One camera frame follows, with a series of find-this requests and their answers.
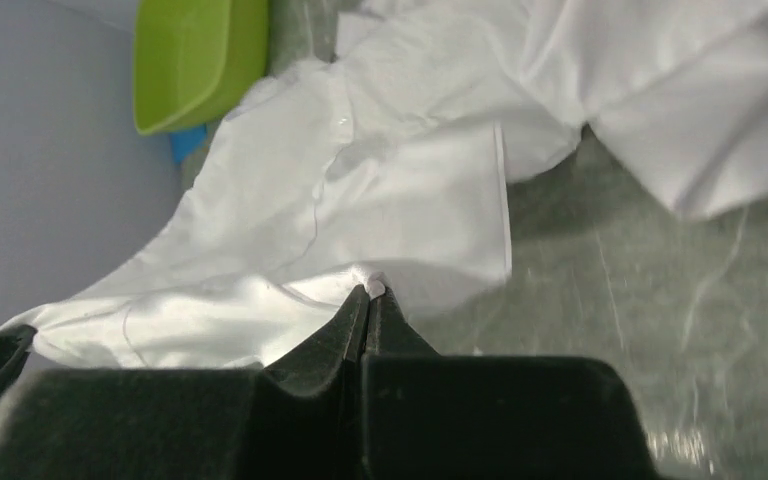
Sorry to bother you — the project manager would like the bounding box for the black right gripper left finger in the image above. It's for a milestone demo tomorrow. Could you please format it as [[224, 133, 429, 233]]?
[[0, 287, 370, 479]]

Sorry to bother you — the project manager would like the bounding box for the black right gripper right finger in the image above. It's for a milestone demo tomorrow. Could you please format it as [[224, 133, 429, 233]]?
[[362, 294, 658, 479]]

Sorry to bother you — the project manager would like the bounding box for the white button-up shirt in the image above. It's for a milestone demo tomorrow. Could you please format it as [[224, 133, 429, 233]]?
[[8, 1, 768, 368]]

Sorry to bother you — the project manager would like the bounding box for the blue flat mat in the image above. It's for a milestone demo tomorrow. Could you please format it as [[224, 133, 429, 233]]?
[[168, 124, 208, 165]]

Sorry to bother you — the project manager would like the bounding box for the green plastic basin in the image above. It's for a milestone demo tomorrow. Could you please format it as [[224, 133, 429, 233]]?
[[132, 0, 270, 136]]

